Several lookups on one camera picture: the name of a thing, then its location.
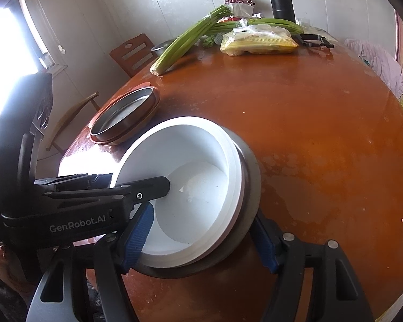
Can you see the broccoli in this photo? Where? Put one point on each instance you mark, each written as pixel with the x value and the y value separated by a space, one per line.
pixel 210 40

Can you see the light wooden armchair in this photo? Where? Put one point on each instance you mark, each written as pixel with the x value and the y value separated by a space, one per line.
pixel 70 117

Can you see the red packet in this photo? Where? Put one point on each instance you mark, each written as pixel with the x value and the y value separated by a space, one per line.
pixel 235 18

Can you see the brown wooden chair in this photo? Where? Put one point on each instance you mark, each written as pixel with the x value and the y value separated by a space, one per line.
pixel 132 53

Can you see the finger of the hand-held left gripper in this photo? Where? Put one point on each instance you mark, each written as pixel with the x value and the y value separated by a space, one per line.
pixel 74 181
pixel 147 187

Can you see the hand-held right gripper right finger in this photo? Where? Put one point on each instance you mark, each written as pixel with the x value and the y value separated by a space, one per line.
pixel 265 245

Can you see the noodle bowl with food picture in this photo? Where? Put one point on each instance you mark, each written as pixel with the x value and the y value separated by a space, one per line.
pixel 194 161

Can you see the window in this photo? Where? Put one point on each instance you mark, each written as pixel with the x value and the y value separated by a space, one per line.
pixel 16 40

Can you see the bag of yellow noodles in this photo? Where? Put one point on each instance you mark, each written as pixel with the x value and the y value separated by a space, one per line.
pixel 258 42

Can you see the black peeler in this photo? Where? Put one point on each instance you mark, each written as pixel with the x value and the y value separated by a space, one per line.
pixel 317 40

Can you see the purple cloth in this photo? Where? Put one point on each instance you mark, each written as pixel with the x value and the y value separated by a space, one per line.
pixel 376 63

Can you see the large steel bowl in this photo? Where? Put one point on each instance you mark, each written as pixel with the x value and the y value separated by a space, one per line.
pixel 252 187

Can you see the long celery bunch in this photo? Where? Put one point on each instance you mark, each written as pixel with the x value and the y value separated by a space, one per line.
pixel 188 40

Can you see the round steel pan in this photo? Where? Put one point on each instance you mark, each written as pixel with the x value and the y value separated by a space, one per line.
pixel 121 114

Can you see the person's left hand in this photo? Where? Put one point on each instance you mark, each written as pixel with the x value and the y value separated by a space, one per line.
pixel 0 261

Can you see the small glass jar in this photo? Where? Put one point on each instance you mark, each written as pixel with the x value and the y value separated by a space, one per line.
pixel 45 62

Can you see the orange plastic plate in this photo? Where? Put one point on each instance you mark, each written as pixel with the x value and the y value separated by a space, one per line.
pixel 100 142

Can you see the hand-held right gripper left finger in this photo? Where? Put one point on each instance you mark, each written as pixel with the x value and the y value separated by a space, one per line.
pixel 137 238

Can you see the small steel bowl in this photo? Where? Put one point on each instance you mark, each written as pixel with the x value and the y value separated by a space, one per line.
pixel 161 47

